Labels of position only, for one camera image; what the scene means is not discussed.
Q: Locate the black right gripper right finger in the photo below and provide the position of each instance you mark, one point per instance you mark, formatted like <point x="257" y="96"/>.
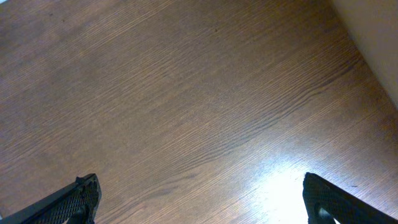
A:
<point x="327" y="203"/>

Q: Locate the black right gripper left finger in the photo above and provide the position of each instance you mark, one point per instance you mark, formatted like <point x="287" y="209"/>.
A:
<point x="76" y="203"/>

